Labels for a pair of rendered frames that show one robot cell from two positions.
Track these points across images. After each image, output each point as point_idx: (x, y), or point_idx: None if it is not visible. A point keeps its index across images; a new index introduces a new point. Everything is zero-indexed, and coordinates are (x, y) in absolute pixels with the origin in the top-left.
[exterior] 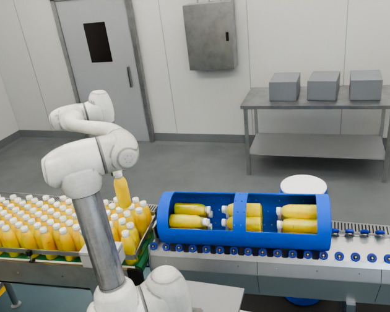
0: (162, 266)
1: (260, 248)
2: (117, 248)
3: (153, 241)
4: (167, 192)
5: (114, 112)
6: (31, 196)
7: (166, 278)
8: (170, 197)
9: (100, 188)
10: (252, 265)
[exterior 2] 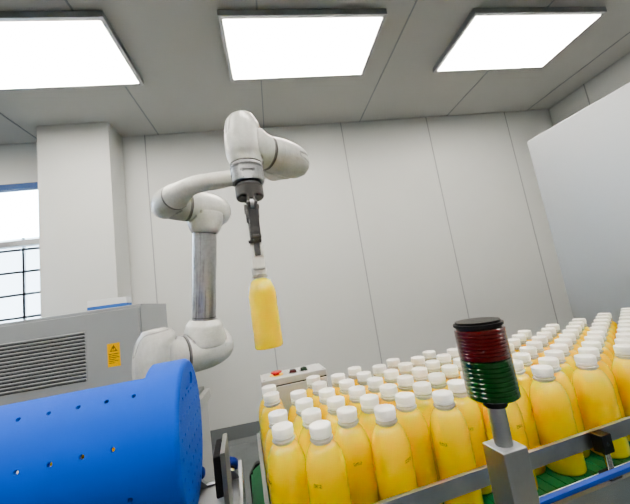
0: (157, 329)
1: None
2: (261, 377)
3: (241, 491)
4: (169, 367)
5: (226, 150)
6: (616, 347)
7: (152, 329)
8: (157, 363)
9: (190, 231)
10: None
